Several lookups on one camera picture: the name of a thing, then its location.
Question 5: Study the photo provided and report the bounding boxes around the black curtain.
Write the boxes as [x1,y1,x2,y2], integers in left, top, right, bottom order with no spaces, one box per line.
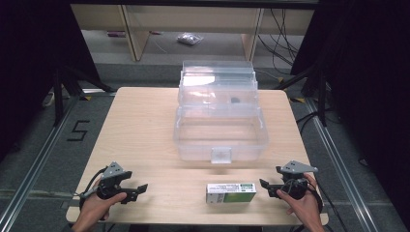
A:
[0,0,102,162]
[289,0,410,223]

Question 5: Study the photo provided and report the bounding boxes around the bundle of black cables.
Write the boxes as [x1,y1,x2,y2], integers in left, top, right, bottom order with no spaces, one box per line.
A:
[256,8,300,68]

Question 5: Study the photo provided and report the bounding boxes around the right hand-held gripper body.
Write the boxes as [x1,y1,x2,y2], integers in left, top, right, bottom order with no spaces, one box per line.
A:
[276,159,319,200]

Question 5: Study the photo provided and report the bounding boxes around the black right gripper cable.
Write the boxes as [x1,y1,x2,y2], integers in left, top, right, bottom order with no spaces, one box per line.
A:
[306,179,325,215]

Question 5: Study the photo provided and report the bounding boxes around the black floor cable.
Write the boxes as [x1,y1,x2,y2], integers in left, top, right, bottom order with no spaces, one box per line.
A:
[295,109,324,134]

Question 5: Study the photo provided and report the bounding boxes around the clear plastic storage box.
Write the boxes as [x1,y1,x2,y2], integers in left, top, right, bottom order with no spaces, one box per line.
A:
[173,60,271,165]

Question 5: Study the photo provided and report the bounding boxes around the green and white carton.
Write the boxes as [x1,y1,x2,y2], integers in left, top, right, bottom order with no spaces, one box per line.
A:
[205,182,258,205]

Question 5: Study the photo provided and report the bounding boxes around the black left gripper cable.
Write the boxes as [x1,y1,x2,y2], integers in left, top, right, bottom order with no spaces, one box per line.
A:
[78,166,108,211]

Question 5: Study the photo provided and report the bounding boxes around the person's right hand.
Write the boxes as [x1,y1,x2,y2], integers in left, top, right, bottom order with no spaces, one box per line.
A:
[276,173,324,226]

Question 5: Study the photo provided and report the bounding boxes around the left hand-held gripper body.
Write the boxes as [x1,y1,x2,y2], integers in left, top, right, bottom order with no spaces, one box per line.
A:
[79,161,133,201]

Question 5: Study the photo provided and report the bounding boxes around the metal floor rail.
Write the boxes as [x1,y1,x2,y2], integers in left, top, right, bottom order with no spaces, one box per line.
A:
[0,93,82,232]
[304,97,380,232]

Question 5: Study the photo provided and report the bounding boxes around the black stand legs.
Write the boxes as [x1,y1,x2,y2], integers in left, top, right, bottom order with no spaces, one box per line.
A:
[273,63,329,128]
[52,65,118,128]

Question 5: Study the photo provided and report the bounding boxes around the light wooden shelf unit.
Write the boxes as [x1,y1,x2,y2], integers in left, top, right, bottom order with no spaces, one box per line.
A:
[70,3,315,63]

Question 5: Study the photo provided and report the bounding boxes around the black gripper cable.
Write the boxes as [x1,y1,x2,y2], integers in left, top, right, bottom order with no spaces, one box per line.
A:
[78,166,108,211]
[306,179,325,215]

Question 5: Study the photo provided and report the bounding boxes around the clear plastic bag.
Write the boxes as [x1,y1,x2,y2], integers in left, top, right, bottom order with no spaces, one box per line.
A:
[176,32,205,46]

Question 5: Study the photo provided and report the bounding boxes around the person's left hand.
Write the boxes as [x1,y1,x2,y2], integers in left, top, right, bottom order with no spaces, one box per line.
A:
[72,181,129,228]

